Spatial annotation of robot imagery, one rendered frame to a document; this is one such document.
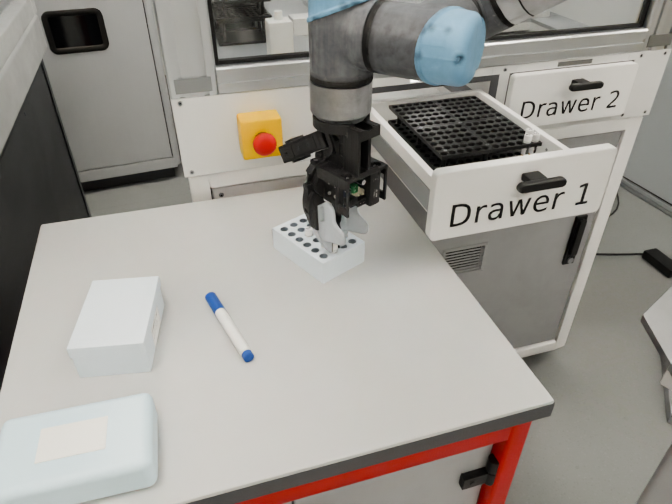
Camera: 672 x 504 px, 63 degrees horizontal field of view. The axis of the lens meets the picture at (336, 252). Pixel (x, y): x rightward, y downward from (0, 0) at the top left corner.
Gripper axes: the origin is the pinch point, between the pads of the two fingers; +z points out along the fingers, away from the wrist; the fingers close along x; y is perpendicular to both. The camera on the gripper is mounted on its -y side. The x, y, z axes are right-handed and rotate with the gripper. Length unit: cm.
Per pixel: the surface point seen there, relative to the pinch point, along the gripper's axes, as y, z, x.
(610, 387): 24, 82, 88
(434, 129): -4.0, -8.1, 27.0
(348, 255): 2.0, 2.6, 1.7
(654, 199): -12, 79, 203
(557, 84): -1, -9, 61
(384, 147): -9.9, -4.6, 21.2
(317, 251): -1.6, 2.3, -1.3
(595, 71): 3, -11, 69
